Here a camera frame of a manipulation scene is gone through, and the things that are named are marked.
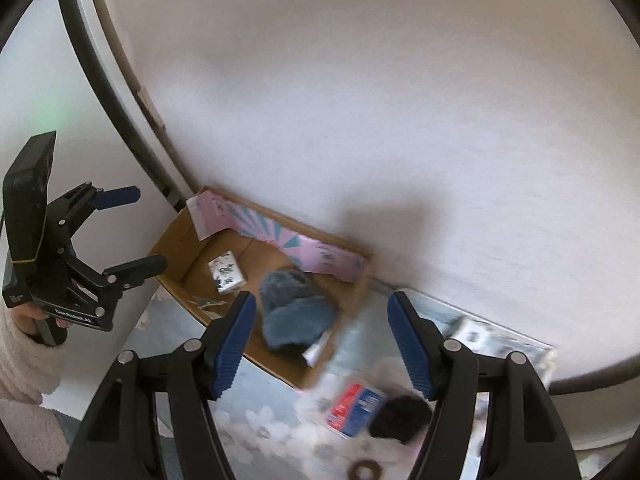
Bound brown hair scrunchie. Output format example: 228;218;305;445
347;458;383;480

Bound cardboard box pink flaps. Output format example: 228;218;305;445
152;188;373;389

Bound person left hand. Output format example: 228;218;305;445
9;302;49;336

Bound red blue plastic pack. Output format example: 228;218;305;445
326;382;386;438

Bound floral light blue cloth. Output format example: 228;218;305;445
125;289;556;479

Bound white patterned sock roll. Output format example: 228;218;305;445
448;316;492;353

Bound grey blue fuzzy sock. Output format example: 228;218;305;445
259;269;336;351

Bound floral white tissue pack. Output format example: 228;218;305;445
208;250;246;295

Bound black fuzzy sock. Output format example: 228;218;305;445
369;394;433;444

